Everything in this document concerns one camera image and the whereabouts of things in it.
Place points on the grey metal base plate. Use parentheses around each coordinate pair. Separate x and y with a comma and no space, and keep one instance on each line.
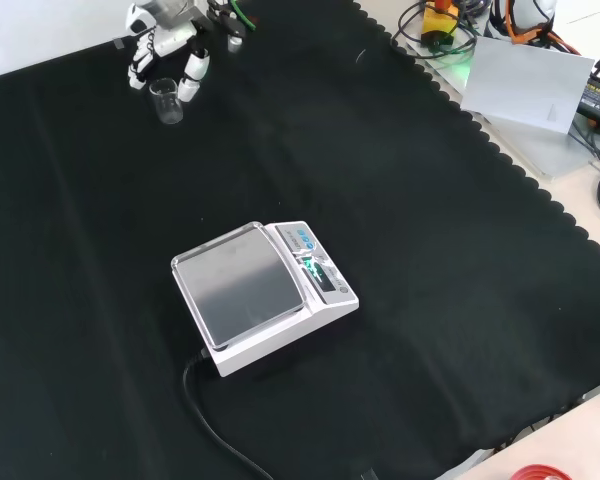
(545,150)

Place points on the yellow stop button box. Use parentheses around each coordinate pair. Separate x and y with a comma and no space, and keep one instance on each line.
(437,22)

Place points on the clear tape strip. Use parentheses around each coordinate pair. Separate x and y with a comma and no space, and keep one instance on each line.
(117,44)
(369,475)

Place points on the small clear glass beaker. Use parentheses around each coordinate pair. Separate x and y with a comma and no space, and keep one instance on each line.
(173,119)

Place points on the black scalloped cloth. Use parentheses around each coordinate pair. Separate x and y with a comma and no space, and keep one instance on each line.
(380,200)

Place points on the beige side board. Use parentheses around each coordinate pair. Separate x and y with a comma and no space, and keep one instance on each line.
(555,440)

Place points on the white electronic balance steel pan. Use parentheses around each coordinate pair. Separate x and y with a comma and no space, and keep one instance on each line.
(240,280)

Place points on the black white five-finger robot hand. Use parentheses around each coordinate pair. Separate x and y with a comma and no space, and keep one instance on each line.
(172,35)

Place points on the white card board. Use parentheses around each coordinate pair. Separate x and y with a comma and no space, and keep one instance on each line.
(520,80)

